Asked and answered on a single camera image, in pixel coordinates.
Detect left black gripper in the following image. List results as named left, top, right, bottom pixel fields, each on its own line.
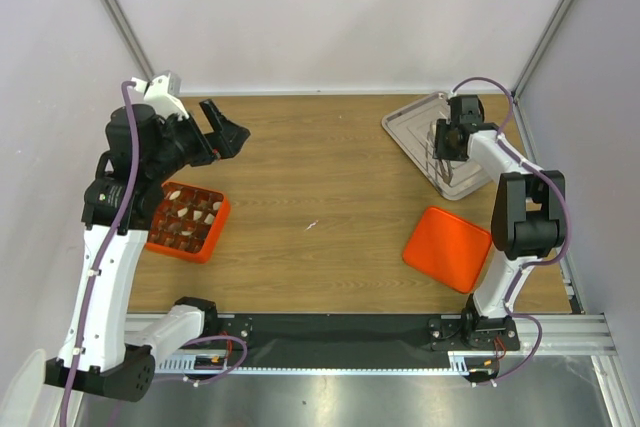
left=146, top=98, right=249, bottom=182

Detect metal tongs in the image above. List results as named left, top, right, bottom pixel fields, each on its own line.
left=425, top=121, right=453, bottom=186

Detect orange box lid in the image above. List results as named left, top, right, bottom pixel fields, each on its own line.
left=402, top=206, right=492, bottom=294

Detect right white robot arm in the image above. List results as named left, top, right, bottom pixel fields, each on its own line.
left=434, top=95, right=569, bottom=350

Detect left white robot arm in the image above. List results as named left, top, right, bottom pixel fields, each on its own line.
left=45, top=99, right=250, bottom=402

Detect orange compartment chocolate box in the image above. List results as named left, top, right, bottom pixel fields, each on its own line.
left=146, top=181, right=231, bottom=264

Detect metal tray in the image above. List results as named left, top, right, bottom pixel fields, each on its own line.
left=381, top=92, right=491, bottom=201

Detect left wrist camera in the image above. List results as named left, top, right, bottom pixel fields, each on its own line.
left=130, top=71, right=189, bottom=120

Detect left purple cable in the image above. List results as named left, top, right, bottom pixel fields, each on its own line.
left=58, top=79, right=249, bottom=427

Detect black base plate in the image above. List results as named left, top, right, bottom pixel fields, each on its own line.
left=220, top=313, right=521, bottom=352

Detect grey cable duct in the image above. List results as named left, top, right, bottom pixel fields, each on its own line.
left=155, top=349, right=498, bottom=377

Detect aluminium frame rail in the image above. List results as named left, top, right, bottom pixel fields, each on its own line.
left=534, top=314, right=617, bottom=356

